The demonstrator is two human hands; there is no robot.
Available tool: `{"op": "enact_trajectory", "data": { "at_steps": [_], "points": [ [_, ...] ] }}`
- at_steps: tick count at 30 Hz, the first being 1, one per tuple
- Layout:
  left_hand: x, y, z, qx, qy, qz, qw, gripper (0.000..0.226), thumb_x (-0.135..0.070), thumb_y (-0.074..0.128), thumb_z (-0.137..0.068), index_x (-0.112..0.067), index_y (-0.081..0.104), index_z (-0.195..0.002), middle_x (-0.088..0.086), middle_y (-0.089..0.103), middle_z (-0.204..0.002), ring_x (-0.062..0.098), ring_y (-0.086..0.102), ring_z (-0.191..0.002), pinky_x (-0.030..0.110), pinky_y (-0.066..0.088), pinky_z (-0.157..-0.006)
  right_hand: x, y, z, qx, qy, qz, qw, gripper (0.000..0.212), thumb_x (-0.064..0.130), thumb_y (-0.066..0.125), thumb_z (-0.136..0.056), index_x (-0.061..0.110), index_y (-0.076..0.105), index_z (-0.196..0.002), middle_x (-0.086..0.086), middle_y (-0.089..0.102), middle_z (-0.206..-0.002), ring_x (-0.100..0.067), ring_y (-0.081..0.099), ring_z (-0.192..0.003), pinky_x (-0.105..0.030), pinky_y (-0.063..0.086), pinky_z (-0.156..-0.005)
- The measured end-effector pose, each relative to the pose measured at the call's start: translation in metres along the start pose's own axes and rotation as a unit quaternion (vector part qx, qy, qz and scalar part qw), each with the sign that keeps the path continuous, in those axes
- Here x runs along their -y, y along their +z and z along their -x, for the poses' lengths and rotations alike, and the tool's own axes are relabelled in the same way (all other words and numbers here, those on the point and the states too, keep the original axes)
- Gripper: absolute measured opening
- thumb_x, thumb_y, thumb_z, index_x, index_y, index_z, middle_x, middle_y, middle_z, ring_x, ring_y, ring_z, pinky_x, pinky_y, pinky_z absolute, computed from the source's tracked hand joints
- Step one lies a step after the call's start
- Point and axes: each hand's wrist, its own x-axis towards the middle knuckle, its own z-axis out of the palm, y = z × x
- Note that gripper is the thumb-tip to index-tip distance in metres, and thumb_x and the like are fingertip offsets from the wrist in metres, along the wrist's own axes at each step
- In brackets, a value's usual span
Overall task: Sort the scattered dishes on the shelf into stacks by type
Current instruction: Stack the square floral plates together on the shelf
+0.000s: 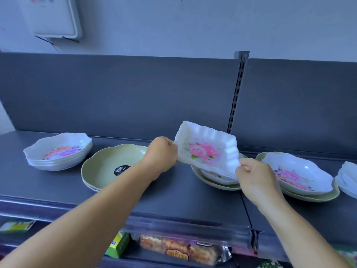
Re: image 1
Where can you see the white oval floral dish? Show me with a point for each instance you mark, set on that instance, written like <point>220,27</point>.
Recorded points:
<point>299,174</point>

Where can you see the grey shelf back panel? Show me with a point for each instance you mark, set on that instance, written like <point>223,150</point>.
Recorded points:
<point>301,108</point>
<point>120,94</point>

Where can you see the white scalloped floral bowl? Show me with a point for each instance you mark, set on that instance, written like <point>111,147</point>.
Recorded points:
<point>68,162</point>
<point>61,167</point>
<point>60,147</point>

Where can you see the person's left fingers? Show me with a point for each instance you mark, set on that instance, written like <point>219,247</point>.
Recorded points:
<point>173,153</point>

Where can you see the person's left hand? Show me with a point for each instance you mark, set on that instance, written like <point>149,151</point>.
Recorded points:
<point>160,156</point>

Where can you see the slotted grey shelf upright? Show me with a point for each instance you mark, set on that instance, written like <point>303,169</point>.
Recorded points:
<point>237,92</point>

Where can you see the plain green plate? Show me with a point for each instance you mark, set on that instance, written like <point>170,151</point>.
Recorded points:
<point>315,197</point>
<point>89,188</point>
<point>220,186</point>

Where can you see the white wall box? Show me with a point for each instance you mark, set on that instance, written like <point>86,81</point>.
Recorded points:
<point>51,16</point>

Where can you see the clear packet of pastries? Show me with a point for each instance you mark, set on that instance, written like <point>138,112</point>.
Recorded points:
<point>181,249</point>

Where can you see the clear plastic price rail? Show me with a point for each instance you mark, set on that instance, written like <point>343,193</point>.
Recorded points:
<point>189,230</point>
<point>279,245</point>

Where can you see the grey metal shelf board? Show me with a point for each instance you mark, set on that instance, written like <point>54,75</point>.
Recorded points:
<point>329,217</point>
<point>181,198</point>

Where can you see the green snack packet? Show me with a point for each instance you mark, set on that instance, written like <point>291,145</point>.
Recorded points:
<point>347,255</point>

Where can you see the green carton box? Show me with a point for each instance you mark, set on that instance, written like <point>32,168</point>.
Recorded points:
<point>118,245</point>

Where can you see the person's right hand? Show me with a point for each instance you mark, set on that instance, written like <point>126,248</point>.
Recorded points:
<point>258,182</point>

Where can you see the person's right fingers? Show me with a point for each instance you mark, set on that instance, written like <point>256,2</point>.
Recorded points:
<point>245,166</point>

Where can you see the person's right forearm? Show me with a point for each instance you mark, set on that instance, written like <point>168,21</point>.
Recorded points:
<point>298,237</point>

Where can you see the green plate with black sticker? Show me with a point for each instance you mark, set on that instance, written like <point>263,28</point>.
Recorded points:
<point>107,164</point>

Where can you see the green and yellow packet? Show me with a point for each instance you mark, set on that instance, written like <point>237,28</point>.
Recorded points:
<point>16,226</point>

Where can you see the white rectangular floral dish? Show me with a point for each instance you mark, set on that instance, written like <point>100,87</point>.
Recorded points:
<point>207,149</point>
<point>217,178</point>

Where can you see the plain white dish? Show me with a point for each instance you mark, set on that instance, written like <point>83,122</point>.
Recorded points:
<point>344,189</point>
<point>348,174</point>

